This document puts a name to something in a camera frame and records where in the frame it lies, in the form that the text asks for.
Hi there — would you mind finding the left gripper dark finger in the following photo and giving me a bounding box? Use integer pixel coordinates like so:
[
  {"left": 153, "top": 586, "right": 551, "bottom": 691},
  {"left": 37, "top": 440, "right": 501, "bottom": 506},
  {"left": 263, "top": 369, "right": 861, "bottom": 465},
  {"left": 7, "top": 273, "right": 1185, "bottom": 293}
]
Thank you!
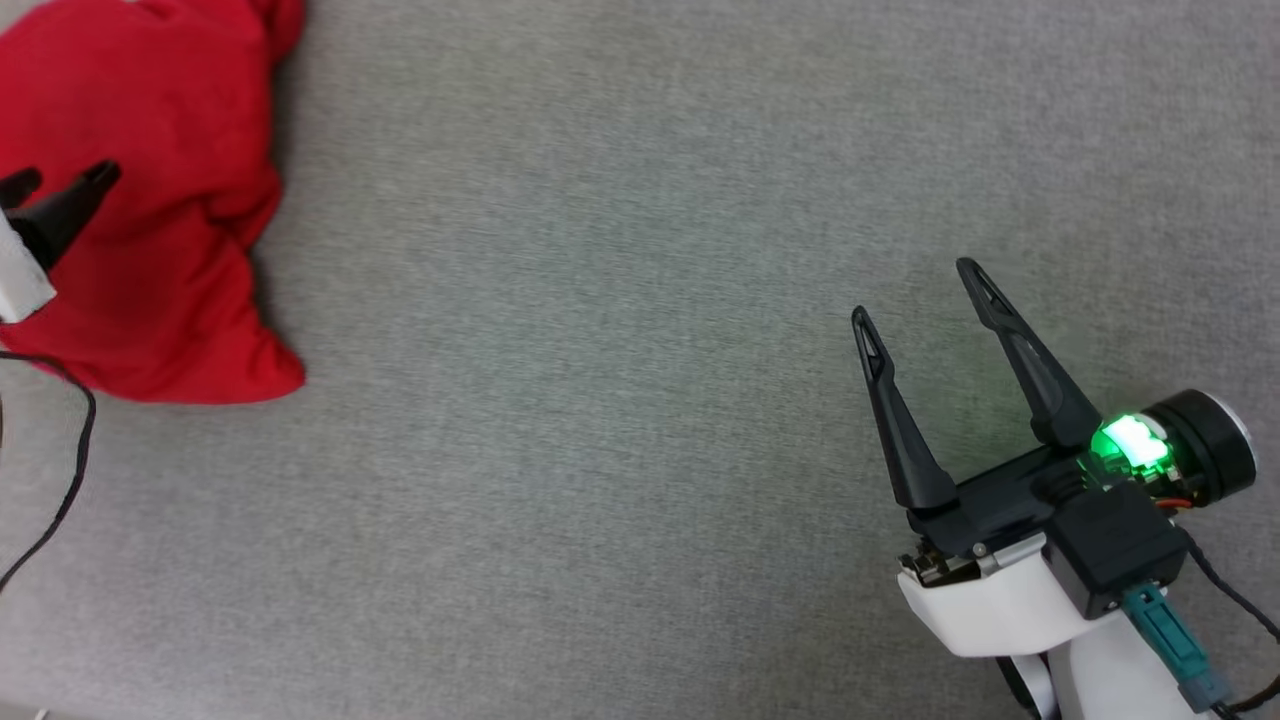
[
  {"left": 0, "top": 167, "right": 44, "bottom": 212},
  {"left": 9, "top": 159, "right": 122, "bottom": 272}
]

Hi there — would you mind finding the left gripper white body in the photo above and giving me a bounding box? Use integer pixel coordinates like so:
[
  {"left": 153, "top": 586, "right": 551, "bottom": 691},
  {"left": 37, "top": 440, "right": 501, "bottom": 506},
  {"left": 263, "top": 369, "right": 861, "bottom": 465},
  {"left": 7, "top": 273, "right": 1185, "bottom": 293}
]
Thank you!
[{"left": 0, "top": 210, "right": 57, "bottom": 325}]

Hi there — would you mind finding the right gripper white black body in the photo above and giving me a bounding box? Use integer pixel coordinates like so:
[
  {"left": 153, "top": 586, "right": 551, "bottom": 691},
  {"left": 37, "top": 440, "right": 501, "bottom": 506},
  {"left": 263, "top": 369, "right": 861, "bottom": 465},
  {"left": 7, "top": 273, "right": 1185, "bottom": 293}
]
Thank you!
[{"left": 895, "top": 389, "right": 1259, "bottom": 659}]

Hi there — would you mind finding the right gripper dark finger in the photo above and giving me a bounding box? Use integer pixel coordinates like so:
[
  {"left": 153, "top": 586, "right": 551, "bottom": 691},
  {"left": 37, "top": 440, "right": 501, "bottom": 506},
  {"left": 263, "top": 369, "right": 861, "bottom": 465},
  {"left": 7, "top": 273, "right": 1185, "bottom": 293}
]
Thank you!
[
  {"left": 851, "top": 305, "right": 960, "bottom": 512},
  {"left": 955, "top": 257, "right": 1102, "bottom": 449}
]

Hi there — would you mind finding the red white basketball jersey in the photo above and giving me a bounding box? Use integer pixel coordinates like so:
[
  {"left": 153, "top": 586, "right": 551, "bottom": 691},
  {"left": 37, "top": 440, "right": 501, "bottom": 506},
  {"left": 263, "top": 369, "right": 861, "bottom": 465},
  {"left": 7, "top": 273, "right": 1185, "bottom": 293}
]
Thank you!
[{"left": 0, "top": 0, "right": 307, "bottom": 405}]

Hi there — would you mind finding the grey fabric sofa cushion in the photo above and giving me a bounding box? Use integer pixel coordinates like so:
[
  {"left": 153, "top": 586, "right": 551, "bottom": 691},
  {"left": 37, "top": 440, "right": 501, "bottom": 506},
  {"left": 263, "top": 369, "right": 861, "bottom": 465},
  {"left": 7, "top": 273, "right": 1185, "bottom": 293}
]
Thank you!
[{"left": 0, "top": 0, "right": 1280, "bottom": 720}]

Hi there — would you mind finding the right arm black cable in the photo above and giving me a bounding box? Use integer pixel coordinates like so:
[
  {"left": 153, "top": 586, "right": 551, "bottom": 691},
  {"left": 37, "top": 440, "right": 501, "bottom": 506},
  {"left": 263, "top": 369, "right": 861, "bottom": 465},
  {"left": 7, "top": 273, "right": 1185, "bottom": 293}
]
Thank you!
[{"left": 1180, "top": 535, "right": 1280, "bottom": 720}]

